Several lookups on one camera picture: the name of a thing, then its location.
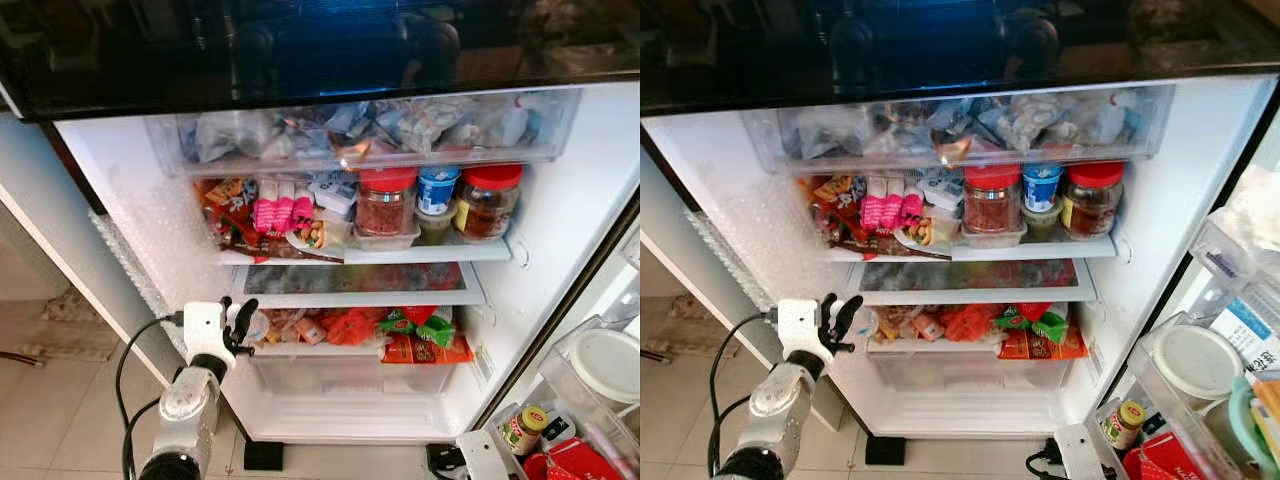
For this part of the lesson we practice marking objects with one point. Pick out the small jar yellow lid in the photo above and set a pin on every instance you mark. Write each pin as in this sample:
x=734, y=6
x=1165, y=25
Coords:
x=1125, y=425
x=525, y=430

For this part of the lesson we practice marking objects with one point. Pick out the clear bubble wrap sheet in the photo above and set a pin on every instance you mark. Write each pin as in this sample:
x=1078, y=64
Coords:
x=735, y=265
x=140, y=270

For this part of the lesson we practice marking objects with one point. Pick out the clear plastic food container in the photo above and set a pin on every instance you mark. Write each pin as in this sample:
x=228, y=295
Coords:
x=385, y=243
x=992, y=240

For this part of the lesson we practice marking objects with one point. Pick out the clear container white lid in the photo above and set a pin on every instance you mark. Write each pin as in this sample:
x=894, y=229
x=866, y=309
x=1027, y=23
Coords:
x=1195, y=362
x=605, y=365

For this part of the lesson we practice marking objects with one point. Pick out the black and white fridge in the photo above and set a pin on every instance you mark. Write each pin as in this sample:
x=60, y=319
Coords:
x=580, y=200
x=1180, y=200

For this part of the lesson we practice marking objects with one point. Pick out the black fridge foot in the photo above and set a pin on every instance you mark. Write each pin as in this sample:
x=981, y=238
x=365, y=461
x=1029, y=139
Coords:
x=885, y=450
x=262, y=455

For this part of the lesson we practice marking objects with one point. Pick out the orange snack packets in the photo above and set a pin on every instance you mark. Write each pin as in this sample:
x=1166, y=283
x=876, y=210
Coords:
x=225, y=205
x=828, y=205

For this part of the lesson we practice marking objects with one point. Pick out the red carton box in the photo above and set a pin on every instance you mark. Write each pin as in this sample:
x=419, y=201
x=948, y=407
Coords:
x=570, y=462
x=1165, y=460

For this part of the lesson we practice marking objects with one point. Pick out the pink snack packets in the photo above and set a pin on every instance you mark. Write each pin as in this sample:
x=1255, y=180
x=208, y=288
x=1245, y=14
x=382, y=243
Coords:
x=283, y=208
x=890, y=205

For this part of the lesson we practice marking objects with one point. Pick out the white plate with food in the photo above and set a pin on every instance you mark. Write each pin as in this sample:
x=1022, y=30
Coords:
x=925, y=238
x=318, y=240

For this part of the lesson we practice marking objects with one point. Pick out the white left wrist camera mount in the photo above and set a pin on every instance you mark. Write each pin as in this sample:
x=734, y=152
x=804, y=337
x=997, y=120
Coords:
x=205, y=332
x=800, y=328

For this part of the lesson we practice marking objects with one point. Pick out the clear crisper drawer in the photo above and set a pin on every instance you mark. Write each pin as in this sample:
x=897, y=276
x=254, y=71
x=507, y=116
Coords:
x=350, y=375
x=965, y=372

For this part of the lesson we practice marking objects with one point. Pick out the white food box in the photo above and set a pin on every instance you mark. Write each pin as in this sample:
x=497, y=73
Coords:
x=335, y=192
x=942, y=190

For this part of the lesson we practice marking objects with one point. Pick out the white-edged glass fridge shelf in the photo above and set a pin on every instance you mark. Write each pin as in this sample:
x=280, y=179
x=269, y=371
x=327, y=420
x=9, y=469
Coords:
x=440, y=252
x=1050, y=249

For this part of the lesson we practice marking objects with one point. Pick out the blue and white carton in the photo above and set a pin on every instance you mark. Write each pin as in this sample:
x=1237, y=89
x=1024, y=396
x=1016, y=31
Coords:
x=1250, y=335

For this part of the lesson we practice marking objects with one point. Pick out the open fridge door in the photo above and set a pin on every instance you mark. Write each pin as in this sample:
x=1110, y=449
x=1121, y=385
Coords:
x=1240, y=230
x=600, y=300

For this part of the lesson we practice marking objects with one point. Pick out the flat orange red packet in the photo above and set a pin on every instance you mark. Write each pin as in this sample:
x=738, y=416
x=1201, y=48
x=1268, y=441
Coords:
x=425, y=352
x=1040, y=348

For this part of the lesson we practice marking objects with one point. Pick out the red-lid jar of chili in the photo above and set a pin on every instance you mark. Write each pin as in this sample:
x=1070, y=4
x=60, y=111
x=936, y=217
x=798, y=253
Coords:
x=992, y=203
x=387, y=205

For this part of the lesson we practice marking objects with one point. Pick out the clear fridge drawer with packets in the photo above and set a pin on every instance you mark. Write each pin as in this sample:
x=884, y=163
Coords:
x=960, y=128
x=370, y=130

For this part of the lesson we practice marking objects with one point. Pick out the red mesh bag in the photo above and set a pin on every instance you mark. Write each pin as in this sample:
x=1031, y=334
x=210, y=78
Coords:
x=355, y=325
x=968, y=322

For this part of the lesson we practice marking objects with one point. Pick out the small green jar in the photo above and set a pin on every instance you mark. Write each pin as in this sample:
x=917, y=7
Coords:
x=1042, y=225
x=435, y=228

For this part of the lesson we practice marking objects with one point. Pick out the red-lid jar yellow label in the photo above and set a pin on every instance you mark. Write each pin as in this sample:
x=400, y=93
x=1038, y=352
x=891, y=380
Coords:
x=490, y=205
x=1093, y=202

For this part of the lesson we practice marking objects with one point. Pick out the green snack packets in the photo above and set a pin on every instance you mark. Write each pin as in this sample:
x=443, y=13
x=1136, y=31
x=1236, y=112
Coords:
x=425, y=325
x=1035, y=322

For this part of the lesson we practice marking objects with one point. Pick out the blue and white tub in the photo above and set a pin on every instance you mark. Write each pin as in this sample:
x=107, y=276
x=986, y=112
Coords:
x=1042, y=187
x=438, y=190

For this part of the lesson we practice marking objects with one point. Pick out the dark glass fridge shelf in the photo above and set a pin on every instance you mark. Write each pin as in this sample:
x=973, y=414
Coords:
x=350, y=280
x=960, y=277

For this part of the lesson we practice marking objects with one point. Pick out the green rimmed bowl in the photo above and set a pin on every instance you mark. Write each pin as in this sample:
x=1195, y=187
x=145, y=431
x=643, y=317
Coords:
x=1240, y=420

